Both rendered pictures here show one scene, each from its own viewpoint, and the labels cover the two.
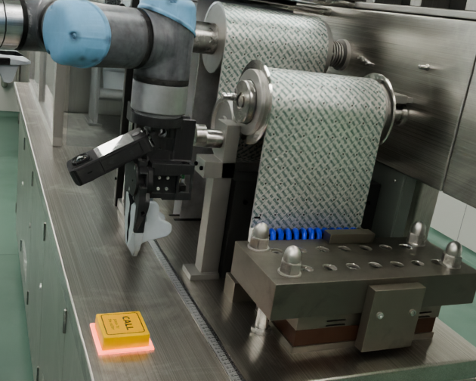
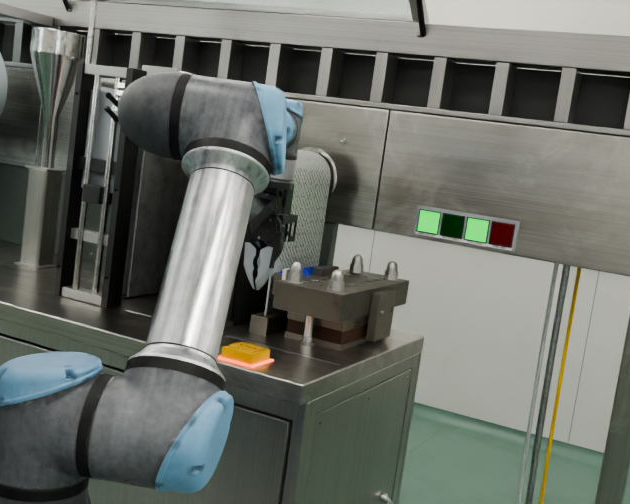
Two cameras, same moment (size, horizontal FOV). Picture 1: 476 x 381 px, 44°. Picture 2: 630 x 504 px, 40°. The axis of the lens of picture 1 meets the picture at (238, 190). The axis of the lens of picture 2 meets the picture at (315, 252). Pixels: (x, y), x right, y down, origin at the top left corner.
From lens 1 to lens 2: 123 cm
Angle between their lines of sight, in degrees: 40
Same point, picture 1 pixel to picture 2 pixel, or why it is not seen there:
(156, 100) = (288, 170)
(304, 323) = (346, 326)
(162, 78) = (292, 155)
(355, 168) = (317, 220)
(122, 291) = not seen: hidden behind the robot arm
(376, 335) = (379, 328)
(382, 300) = (382, 301)
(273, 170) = not seen: hidden behind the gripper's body
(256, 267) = (313, 291)
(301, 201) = (294, 248)
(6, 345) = not seen: outside the picture
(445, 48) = (358, 127)
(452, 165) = (379, 209)
